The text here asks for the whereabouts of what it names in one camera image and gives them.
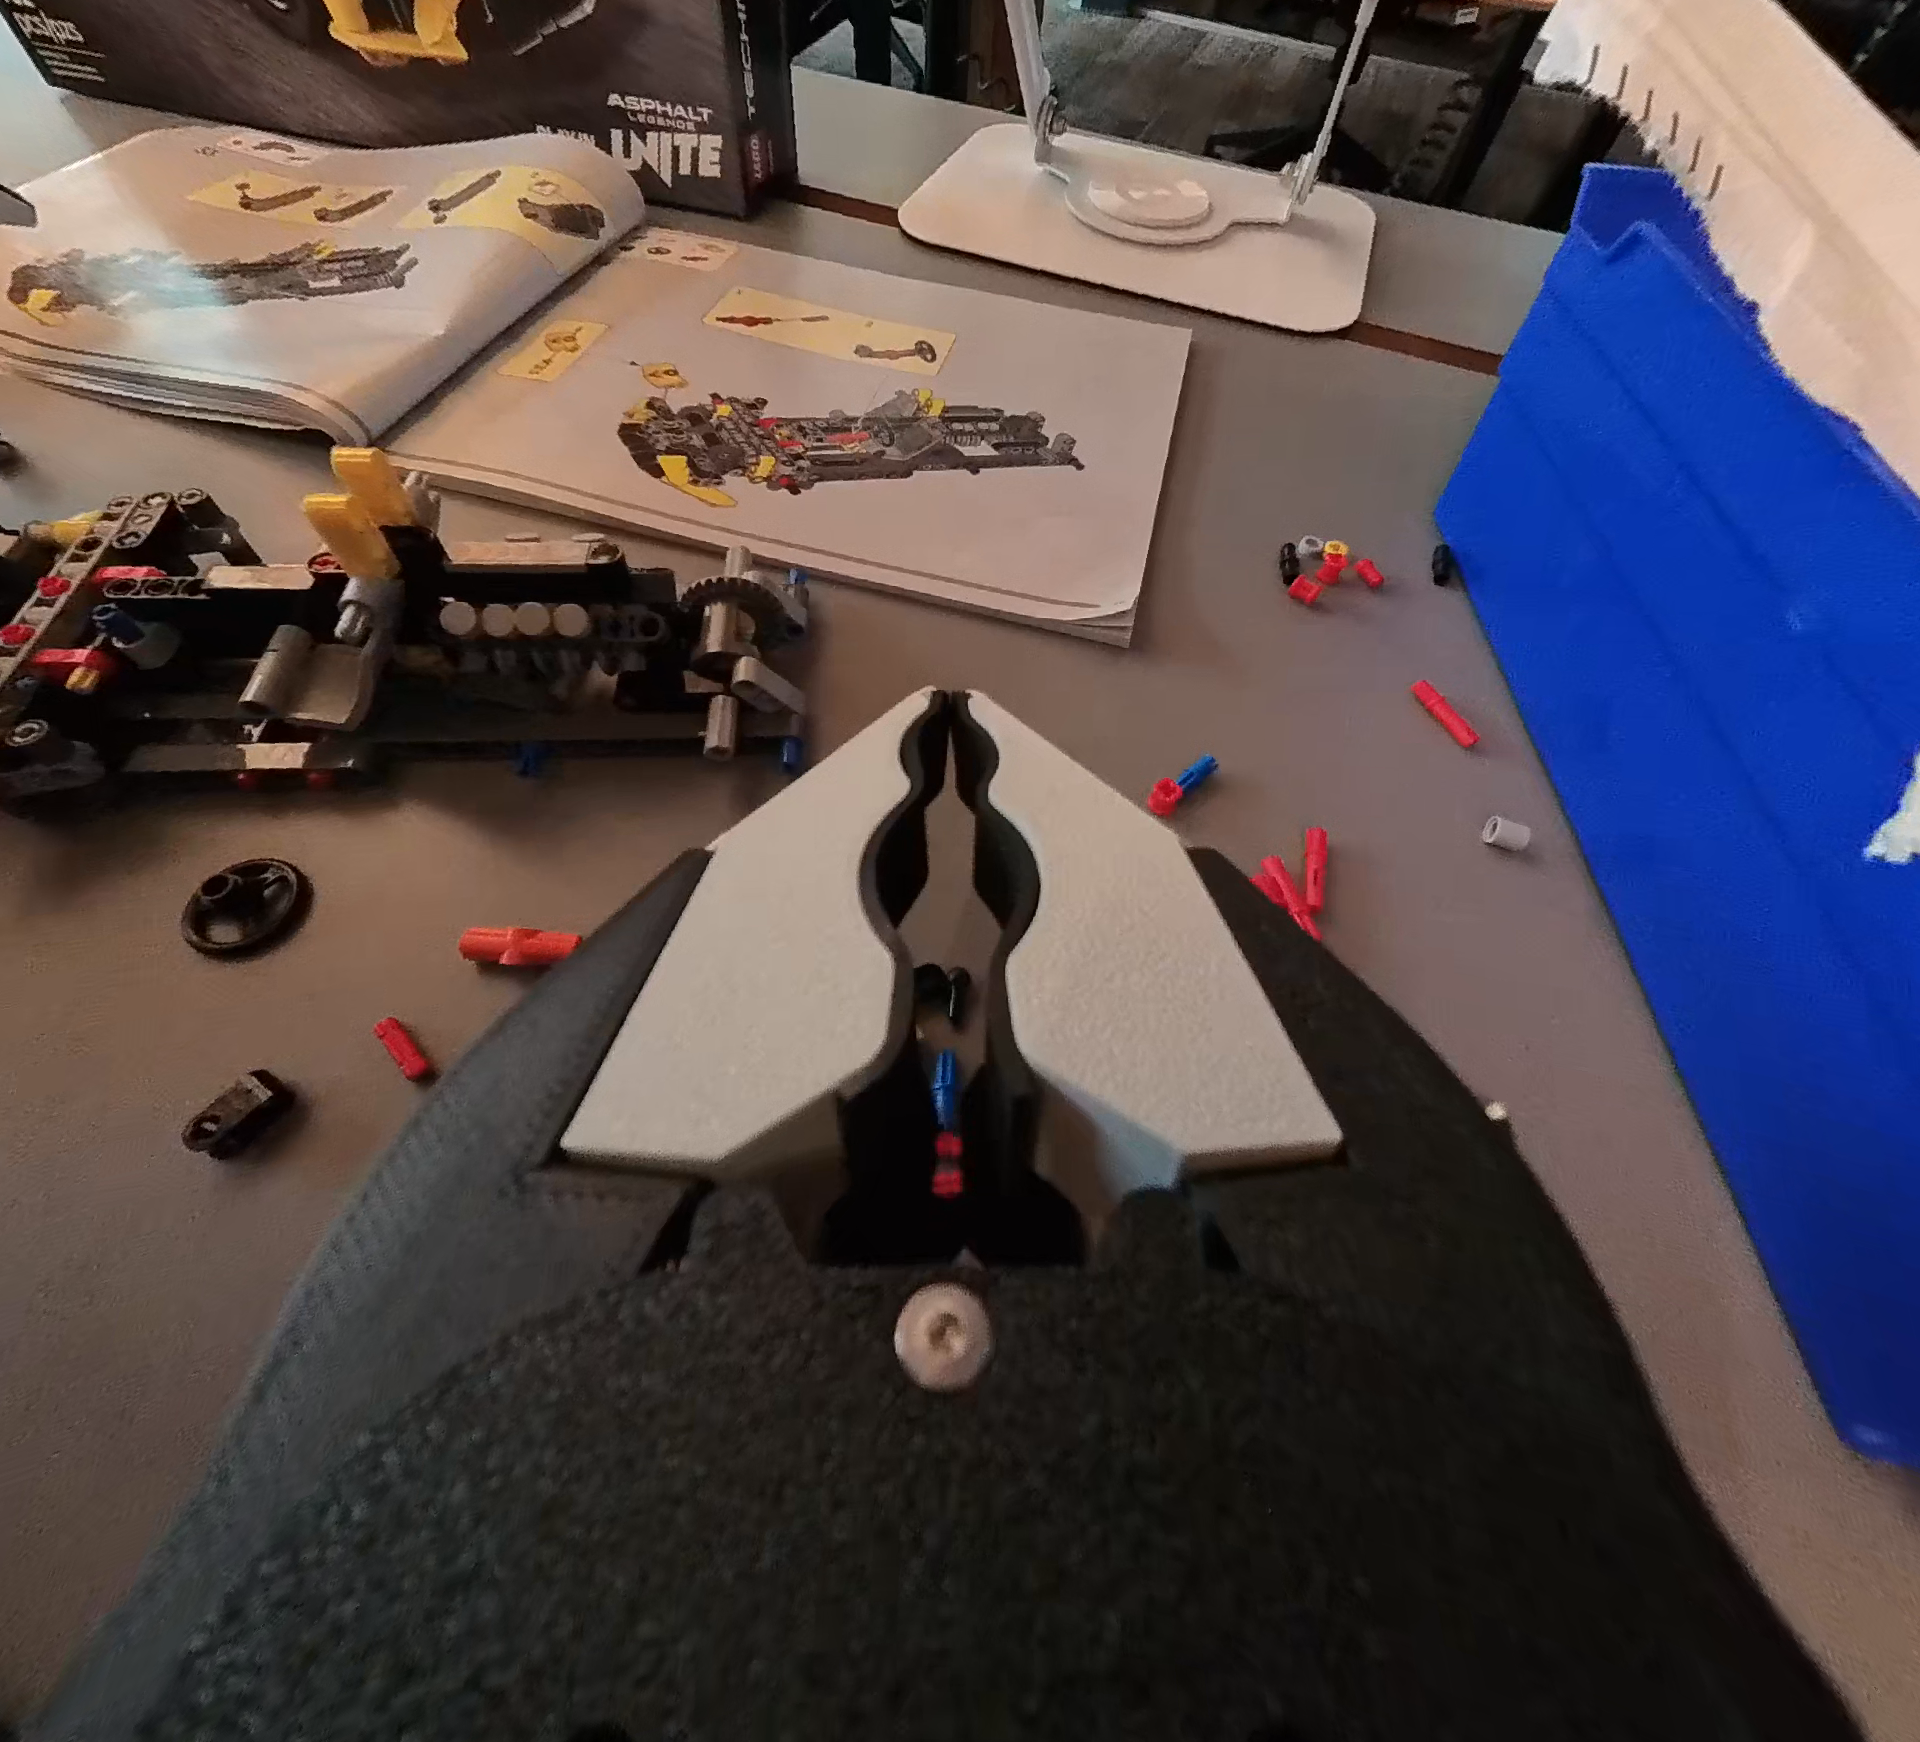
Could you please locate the white adjustable stand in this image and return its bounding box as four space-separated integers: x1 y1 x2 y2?
878 0 1536 337

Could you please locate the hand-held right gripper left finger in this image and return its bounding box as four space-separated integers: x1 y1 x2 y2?
557 687 960 1169

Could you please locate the black lego steering wheel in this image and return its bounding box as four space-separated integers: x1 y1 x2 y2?
180 855 317 959

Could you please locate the lego car chassis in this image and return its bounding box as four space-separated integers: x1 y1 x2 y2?
0 441 823 818

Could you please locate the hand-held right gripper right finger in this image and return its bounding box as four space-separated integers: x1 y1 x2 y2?
958 687 1347 1169

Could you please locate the lego instruction booklet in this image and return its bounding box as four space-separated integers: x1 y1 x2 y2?
0 123 1198 653

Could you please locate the small mixed lego piece cluster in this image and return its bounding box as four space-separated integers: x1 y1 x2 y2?
1276 535 1388 608

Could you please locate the blue plastic bin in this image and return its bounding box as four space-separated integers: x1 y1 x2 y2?
1433 161 1920 1469

